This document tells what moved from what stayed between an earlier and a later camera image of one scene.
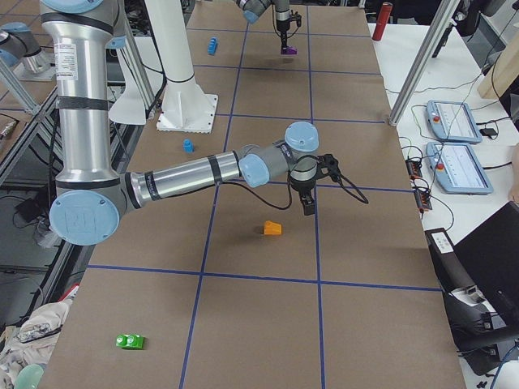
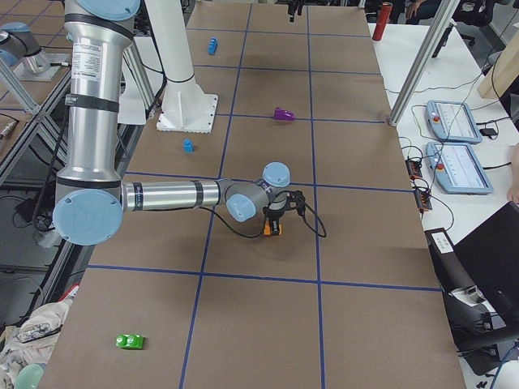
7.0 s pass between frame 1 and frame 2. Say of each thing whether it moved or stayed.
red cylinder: stayed
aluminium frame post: stayed
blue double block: stayed
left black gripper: moved
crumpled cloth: stayed
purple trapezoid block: moved
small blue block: stayed
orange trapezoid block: stayed
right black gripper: moved
